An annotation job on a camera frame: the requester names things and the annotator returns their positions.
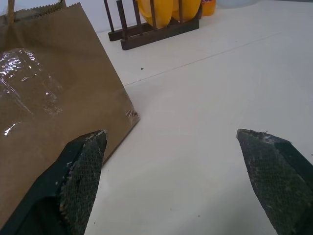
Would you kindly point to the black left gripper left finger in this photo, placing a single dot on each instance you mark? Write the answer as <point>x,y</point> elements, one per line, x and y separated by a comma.
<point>73,186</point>

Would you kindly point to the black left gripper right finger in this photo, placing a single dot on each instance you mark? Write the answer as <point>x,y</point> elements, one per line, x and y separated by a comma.
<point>278,181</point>

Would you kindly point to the brown paper bag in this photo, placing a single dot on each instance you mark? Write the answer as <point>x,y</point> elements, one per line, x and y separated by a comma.
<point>66,80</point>

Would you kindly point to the dark wooden plate rack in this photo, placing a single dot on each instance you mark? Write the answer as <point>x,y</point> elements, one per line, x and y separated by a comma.
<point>156,33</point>

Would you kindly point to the orange bottle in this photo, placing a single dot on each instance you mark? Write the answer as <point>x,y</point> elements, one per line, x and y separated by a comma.
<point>208,7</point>

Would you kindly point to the yellow plate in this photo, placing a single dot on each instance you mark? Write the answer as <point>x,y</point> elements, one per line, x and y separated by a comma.
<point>156,12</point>
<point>187,8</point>

